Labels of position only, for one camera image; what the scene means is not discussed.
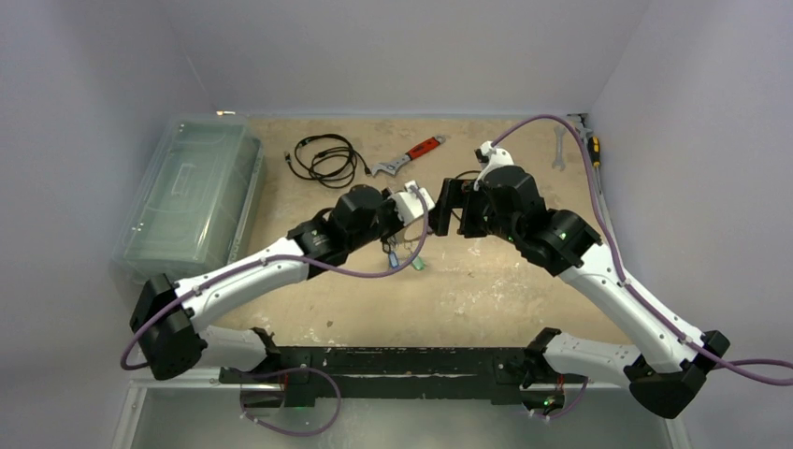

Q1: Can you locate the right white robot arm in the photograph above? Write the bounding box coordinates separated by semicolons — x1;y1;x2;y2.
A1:
429;166;730;419

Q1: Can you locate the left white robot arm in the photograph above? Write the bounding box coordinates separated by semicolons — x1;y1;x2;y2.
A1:
120;182;435;383

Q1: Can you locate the green key tag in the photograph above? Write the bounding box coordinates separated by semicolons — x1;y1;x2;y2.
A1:
411;256;426;271

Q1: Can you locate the silver open-end wrench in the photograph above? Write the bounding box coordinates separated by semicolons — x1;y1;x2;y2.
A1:
551;125;567;171

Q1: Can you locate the yellow black screwdriver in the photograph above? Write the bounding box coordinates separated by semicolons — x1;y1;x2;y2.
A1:
570;114;602;194

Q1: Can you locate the clear plastic storage box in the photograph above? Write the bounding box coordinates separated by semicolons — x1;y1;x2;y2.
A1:
113;115;267;284

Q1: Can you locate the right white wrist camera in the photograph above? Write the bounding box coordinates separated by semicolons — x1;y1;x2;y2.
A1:
473;140;514;191

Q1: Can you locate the red handled adjustable wrench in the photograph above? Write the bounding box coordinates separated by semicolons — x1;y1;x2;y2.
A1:
370;135;446;177

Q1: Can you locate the tangled black cable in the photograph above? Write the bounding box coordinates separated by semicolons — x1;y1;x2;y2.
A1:
283;133;373;190

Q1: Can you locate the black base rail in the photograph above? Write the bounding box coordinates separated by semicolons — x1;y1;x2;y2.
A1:
219;346;583;407

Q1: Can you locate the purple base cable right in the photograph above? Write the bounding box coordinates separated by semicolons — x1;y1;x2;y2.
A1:
526;374;590;424

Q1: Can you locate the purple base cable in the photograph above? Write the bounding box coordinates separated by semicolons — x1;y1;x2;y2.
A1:
526;374;590;424
238;367;343;439

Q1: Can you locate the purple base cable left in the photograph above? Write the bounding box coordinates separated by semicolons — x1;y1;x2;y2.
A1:
238;367;343;439

